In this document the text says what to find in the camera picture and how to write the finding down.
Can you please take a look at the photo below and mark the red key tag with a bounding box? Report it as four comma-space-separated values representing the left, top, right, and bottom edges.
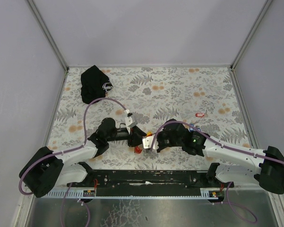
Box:
195, 113, 205, 117

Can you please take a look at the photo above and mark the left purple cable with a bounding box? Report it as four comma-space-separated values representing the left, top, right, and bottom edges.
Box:
18, 98, 130, 227

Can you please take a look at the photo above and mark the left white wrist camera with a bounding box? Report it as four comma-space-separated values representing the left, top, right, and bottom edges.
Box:
125, 109, 138, 128

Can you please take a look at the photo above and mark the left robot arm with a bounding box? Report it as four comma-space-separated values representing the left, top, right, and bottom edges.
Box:
19, 117, 146, 198

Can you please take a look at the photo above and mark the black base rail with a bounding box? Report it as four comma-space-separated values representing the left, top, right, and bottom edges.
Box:
72, 170, 226, 197

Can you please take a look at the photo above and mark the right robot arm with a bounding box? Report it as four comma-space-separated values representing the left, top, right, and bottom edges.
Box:
143, 120, 284, 194

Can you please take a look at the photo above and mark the purple cable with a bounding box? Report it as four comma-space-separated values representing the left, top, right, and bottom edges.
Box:
18, 98, 130, 227
151, 120, 284, 224

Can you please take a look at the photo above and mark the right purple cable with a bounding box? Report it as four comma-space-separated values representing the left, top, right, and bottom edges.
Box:
151, 120, 284, 224

